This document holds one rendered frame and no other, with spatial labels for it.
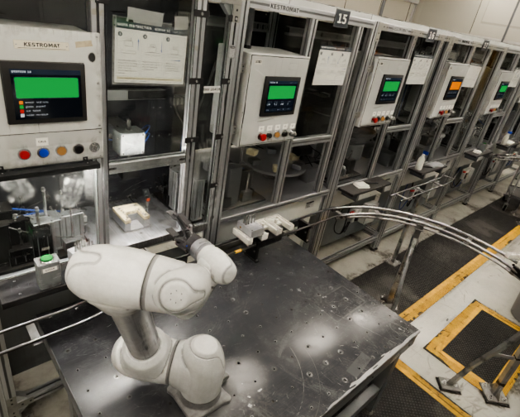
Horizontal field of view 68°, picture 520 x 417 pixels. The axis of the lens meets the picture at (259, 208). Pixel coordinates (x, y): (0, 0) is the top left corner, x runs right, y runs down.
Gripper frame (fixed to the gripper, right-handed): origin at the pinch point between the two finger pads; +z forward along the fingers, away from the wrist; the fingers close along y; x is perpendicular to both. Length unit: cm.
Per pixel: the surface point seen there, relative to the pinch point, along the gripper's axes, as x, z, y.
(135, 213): -2.4, 39.9, -17.2
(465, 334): -215, -89, -112
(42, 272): 50, 8, -13
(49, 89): 39, 18, 52
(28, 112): 46, 18, 45
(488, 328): -240, -97, -112
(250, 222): -56, 8, -20
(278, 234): -72, 0, -28
